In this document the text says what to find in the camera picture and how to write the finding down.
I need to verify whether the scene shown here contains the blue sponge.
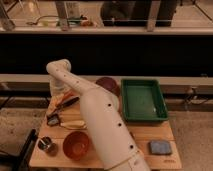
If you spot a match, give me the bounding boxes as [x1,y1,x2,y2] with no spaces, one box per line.
[149,140,172,155]

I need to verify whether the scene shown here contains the purple bowl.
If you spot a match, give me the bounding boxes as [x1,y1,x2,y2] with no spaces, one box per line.
[96,77,120,96]

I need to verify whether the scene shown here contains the yellow banana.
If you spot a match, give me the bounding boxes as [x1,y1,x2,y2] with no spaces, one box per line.
[61,120,86,130]

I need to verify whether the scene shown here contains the black chair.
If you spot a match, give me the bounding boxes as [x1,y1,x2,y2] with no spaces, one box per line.
[0,129,37,171]

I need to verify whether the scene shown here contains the red-brown bowl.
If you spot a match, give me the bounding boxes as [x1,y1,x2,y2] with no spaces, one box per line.
[63,131,90,161]

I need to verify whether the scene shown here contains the metal cup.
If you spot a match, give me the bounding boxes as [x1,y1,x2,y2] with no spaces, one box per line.
[38,136,55,154]

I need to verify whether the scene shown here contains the green plastic tray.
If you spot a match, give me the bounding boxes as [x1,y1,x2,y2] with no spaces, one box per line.
[121,79,168,122]

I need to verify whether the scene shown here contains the black handled knife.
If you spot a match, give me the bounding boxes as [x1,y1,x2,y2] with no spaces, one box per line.
[54,97,79,112]

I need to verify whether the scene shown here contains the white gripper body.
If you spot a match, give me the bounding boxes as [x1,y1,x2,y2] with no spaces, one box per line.
[49,77,68,96]

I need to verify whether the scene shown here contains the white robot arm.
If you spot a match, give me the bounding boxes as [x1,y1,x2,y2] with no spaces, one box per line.
[46,59,151,171]

